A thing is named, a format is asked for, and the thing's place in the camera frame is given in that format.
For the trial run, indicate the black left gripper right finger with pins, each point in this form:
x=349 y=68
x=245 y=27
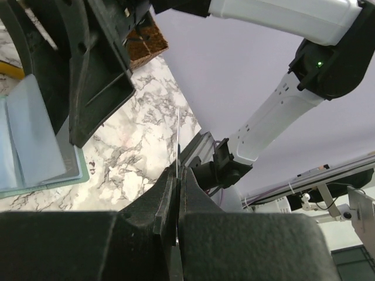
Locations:
x=216 y=245

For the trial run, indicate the brown woven organizer basket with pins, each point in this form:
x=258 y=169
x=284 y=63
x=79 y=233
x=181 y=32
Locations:
x=145 y=43

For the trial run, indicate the yellow handled pliers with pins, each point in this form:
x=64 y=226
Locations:
x=12 y=71

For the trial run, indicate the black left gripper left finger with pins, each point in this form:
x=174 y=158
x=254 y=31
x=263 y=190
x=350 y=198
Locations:
x=131 y=244

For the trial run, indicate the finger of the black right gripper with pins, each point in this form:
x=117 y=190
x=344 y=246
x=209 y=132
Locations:
x=51 y=67
x=101 y=69

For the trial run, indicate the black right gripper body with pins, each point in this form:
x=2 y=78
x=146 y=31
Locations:
x=127 y=14

